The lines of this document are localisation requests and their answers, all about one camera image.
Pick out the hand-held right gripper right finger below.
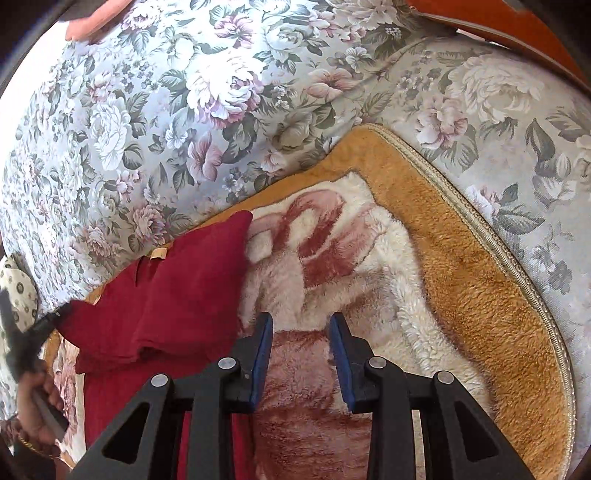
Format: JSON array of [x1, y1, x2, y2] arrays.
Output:
[[327, 311, 536, 480]]

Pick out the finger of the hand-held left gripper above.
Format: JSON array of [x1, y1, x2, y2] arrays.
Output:
[[28, 300, 77, 343]]

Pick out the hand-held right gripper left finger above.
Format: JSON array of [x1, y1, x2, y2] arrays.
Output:
[[69, 311, 276, 480]]

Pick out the dark red shirt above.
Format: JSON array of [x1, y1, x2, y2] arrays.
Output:
[[55, 210, 259, 480]]

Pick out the person's left hand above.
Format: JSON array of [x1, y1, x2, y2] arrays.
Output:
[[15, 360, 69, 459]]

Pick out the cream dotted cloth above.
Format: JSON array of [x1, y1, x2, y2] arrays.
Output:
[[0, 256, 40, 333]]

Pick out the orange floral plush blanket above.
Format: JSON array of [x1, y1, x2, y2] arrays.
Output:
[[46, 122, 578, 480]]

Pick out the gold bracelet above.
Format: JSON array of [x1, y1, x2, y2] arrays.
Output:
[[17, 435, 62, 461]]

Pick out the reddish wooden furniture frame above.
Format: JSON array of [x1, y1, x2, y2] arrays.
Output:
[[406, 0, 591, 93]]

